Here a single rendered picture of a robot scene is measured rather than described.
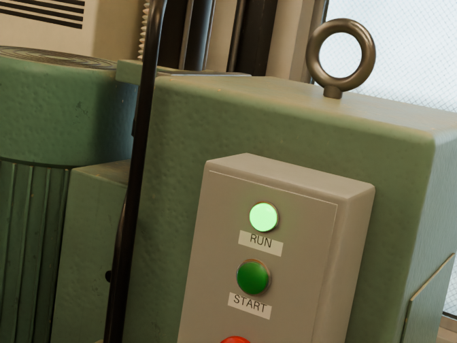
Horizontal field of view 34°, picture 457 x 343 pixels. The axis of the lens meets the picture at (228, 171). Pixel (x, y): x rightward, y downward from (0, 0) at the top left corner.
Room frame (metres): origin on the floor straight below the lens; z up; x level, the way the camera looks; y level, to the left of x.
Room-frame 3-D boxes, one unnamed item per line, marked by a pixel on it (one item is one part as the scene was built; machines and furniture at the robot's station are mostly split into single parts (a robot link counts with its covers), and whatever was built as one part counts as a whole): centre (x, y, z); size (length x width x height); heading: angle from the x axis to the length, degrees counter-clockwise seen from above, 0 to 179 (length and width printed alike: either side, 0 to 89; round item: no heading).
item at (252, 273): (0.44, -0.03, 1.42); 0.02 x 0.01 x 0.02; 64
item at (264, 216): (0.44, -0.03, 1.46); 0.02 x 0.01 x 0.02; 64
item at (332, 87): (0.61, -0.07, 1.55); 0.06 x 0.02 x 0.06; 64
